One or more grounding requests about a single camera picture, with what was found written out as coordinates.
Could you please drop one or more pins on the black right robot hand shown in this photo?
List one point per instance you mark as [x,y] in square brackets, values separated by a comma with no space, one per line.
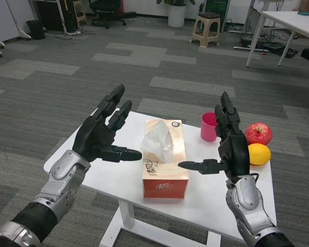
[235,154]

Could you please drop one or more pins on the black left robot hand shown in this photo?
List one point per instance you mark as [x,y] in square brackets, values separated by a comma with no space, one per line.
[95,136]

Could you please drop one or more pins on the orange tissue box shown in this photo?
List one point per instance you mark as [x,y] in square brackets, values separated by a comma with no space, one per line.
[164,172]

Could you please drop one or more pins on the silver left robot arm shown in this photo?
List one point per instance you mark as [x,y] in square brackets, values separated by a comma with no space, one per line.
[64,175]

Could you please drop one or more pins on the yellow lemon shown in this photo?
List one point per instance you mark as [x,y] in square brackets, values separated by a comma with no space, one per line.
[260,154]

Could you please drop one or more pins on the red apple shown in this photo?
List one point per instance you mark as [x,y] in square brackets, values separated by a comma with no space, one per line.
[258,133]

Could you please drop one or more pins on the pink plastic cup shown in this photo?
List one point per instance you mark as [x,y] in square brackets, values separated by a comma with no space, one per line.
[208,130]

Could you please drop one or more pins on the white power strip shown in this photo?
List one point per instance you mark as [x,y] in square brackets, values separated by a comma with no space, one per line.
[74,32]

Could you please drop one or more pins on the black equipment case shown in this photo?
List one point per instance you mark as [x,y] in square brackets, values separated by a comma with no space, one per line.
[279,49]

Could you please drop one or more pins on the black waste bin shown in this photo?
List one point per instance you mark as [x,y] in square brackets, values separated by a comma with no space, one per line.
[36,29]

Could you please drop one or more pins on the black office chair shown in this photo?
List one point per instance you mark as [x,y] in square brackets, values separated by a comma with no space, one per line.
[108,14]

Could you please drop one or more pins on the beige plastic stool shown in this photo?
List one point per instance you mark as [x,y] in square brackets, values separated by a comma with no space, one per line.
[207,19]

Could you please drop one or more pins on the large white desk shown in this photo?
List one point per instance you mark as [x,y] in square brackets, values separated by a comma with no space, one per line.
[285,18]

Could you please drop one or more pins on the white plant pot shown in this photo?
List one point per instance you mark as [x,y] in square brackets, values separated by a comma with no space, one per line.
[177,15]

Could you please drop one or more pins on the grey partition panel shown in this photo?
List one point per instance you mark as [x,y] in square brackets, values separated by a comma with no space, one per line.
[5,15]

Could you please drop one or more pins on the green plant leaves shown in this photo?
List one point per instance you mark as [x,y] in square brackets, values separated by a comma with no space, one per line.
[175,2]

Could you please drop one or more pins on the teal flat object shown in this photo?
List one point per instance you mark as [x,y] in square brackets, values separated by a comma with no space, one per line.
[304,13]

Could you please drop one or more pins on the white table base frame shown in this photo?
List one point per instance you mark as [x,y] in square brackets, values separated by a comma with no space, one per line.
[126,213]

